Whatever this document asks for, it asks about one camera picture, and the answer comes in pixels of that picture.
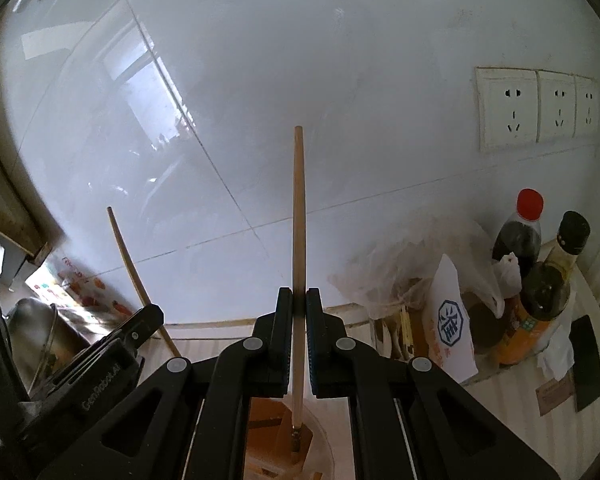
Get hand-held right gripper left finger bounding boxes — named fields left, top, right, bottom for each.
left=37, top=287, right=295, bottom=480

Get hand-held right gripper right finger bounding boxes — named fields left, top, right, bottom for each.
left=306, top=287, right=561, bottom=480

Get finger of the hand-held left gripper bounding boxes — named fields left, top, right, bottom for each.
left=87, top=304, right=165, bottom=361

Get bent wooden chopstick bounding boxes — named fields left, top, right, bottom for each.
left=106, top=206, right=182, bottom=357

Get cream round utensil holder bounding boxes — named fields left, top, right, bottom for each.
left=244, top=396, right=355, bottom=480

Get straight wooden chopstick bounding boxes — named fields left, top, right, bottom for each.
left=292, top=126, right=307, bottom=466

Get stainless steel pot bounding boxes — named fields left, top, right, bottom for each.
left=5, top=297, right=88, bottom=396

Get clear crumpled plastic bag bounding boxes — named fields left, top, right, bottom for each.
left=330, top=220, right=506, bottom=321

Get white packet blue hexagon print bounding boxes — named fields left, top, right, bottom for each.
left=425, top=254, right=480, bottom=383

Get black range hood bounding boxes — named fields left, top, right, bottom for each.
left=0, top=50, right=66, bottom=291

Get striped cat print table mat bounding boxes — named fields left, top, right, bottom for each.
left=170, top=270, right=600, bottom=480

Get red cap soy sauce bottle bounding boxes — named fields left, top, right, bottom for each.
left=491, top=188, right=545, bottom=311

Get black cap dark bottle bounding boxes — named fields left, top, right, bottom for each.
left=495, top=211, right=592, bottom=366

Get white crumpled tissue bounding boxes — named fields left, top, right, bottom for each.
left=537, top=327, right=576, bottom=381

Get small brown card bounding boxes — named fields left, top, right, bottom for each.
left=536, top=380, right=576, bottom=416

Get black flat phone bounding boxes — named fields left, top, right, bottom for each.
left=569, top=315, right=600, bottom=400

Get colourful wall stickers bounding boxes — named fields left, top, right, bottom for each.
left=30, top=255, right=136, bottom=318

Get white wall socket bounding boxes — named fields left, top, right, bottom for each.
left=475, top=66, right=540, bottom=153
left=536, top=70, right=578, bottom=143
left=574, top=75, right=600, bottom=137

